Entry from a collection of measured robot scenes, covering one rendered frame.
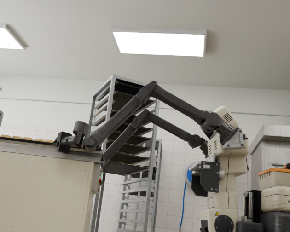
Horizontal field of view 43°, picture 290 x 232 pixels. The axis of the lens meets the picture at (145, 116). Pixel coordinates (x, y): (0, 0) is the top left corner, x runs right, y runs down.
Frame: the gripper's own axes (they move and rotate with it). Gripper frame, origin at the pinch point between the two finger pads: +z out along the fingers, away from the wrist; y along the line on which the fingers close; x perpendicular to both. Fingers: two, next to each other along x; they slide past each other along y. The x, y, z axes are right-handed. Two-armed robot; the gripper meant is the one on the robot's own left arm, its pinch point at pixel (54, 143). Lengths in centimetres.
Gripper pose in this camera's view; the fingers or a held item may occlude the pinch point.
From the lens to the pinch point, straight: 196.2
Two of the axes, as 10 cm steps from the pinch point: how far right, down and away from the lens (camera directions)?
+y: -1.0, 9.5, -3.1
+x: 6.5, 3.0, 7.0
